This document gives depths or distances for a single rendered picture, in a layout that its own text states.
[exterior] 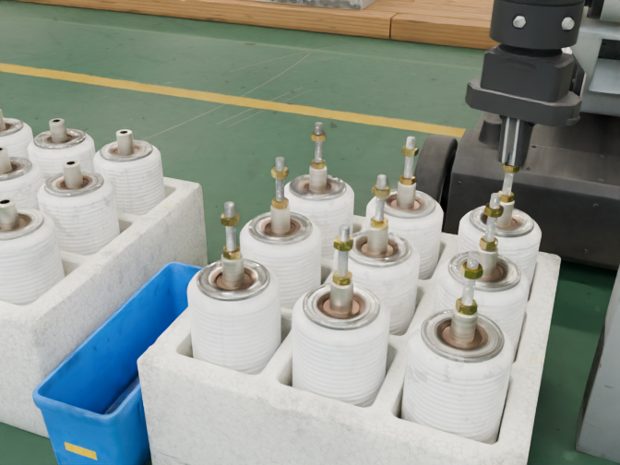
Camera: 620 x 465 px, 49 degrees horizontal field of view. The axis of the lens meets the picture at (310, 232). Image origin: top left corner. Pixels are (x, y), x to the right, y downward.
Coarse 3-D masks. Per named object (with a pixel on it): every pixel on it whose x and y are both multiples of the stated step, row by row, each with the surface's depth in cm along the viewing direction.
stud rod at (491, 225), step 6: (492, 198) 68; (498, 198) 68; (492, 204) 68; (498, 204) 68; (492, 222) 69; (486, 228) 70; (492, 228) 69; (486, 234) 70; (492, 234) 70; (486, 240) 70; (492, 240) 70
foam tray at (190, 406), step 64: (448, 256) 89; (192, 384) 69; (256, 384) 67; (384, 384) 68; (512, 384) 68; (192, 448) 74; (256, 448) 70; (320, 448) 66; (384, 448) 63; (448, 448) 61; (512, 448) 61
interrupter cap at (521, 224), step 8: (480, 208) 84; (472, 216) 83; (480, 216) 83; (512, 216) 83; (520, 216) 83; (528, 216) 83; (472, 224) 81; (480, 224) 81; (512, 224) 82; (520, 224) 81; (528, 224) 81; (496, 232) 79; (504, 232) 79; (512, 232) 79; (520, 232) 79; (528, 232) 80
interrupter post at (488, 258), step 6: (480, 246) 71; (480, 252) 71; (486, 252) 70; (492, 252) 70; (480, 258) 71; (486, 258) 70; (492, 258) 71; (486, 264) 71; (492, 264) 71; (486, 270) 71; (492, 270) 71; (486, 276) 72; (492, 276) 72
